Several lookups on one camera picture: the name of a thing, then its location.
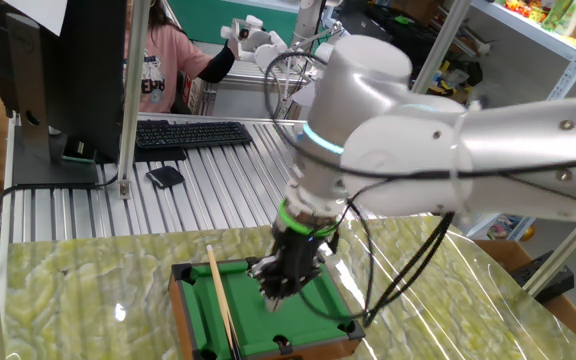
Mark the black green-edged box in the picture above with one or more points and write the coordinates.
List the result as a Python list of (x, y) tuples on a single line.
[(78, 150)]

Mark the red yellow toys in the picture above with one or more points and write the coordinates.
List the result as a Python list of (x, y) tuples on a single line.
[(523, 7)]

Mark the black computer monitor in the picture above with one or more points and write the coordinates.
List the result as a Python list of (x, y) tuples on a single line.
[(83, 75)]

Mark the yellow black toy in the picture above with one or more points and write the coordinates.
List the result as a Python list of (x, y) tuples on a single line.
[(443, 90)]

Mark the black flat pad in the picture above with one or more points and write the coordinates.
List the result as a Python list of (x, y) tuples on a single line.
[(160, 154)]

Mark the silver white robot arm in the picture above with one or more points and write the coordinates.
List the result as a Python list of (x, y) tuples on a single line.
[(518, 140)]

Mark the black equipment case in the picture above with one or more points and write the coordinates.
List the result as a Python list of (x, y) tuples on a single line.
[(363, 27)]

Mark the white teleoperation device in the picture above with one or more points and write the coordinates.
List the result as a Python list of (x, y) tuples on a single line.
[(263, 45)]

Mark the pale yellow bottle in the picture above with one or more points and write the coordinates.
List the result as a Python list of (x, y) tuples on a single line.
[(575, 17)]

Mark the person in pink shirt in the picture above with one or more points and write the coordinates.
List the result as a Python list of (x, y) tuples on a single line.
[(165, 65)]

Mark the brown cardboard box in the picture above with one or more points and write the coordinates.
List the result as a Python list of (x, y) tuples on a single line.
[(498, 252)]

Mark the wooden pool cue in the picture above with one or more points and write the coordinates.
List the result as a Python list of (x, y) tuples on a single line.
[(220, 295)]

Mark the white paper sheet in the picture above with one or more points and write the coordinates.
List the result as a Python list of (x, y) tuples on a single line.
[(38, 12)]

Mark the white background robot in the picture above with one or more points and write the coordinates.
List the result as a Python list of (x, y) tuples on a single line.
[(325, 52)]

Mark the mini green pool table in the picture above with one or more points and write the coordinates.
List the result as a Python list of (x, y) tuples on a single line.
[(248, 325)]

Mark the yellow ball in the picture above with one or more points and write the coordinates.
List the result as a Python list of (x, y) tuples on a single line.
[(528, 233)]

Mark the green marble-pattern mat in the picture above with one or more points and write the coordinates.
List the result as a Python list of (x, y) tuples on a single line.
[(68, 300)]

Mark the black keyboard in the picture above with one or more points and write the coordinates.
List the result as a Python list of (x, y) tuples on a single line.
[(193, 134)]

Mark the green carton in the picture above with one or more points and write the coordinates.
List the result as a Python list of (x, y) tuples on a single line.
[(558, 12)]

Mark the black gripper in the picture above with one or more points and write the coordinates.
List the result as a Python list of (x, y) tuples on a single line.
[(295, 252)]

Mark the grey vertical column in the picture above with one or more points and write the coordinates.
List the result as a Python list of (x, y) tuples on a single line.
[(308, 20)]

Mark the small black device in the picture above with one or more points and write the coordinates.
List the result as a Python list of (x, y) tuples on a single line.
[(165, 176)]

